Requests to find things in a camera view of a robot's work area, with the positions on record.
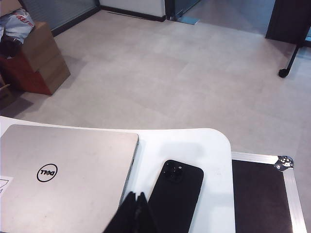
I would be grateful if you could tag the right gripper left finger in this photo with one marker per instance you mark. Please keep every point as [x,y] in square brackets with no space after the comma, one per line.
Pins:
[126,216]

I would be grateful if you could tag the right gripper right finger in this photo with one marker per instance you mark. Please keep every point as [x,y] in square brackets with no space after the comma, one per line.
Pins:
[144,216]

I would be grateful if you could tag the silver Dell laptop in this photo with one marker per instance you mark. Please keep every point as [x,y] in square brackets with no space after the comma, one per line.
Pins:
[73,182]

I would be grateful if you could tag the black aluminium-edged flight case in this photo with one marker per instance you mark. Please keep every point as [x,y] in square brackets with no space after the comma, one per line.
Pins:
[260,194]

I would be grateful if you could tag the red box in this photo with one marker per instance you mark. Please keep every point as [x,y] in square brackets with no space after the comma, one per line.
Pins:
[24,75]

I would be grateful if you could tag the tall brown cardboard box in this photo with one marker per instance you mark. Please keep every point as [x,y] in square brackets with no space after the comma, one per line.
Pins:
[46,53]

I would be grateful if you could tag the black bag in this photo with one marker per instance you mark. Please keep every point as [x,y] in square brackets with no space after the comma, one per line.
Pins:
[11,47]

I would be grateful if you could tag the frosted glass door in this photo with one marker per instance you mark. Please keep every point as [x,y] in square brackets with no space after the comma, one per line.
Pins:
[184,7]

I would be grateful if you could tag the wide grey window blind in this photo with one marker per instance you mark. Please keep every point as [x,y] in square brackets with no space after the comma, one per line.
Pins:
[60,9]

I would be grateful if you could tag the grey plastic mailer bag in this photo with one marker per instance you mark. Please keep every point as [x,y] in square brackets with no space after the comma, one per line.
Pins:
[17,21]

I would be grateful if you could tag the open flat cardboard box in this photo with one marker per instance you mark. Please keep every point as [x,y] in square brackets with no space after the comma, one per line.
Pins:
[8,6]

